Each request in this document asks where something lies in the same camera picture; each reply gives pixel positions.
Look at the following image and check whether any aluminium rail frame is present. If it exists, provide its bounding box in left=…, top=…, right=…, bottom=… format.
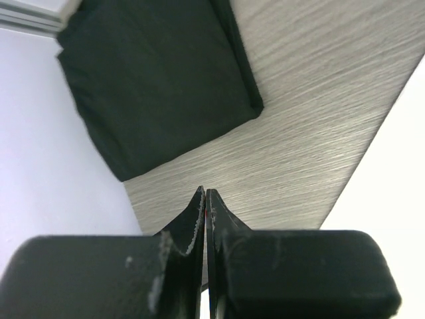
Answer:
left=1, top=0, right=80, bottom=36

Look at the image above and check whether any white printed t shirt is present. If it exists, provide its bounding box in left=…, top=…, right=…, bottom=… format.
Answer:
left=321, top=61, right=424, bottom=318

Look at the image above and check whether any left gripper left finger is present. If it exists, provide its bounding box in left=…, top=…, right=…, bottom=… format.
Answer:
left=1, top=187, right=205, bottom=318

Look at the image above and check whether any folded black t shirt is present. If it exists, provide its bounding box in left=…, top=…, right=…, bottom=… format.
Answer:
left=57, top=1, right=264, bottom=181

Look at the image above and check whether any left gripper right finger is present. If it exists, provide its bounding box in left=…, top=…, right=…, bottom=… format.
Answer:
left=205, top=189, right=402, bottom=318

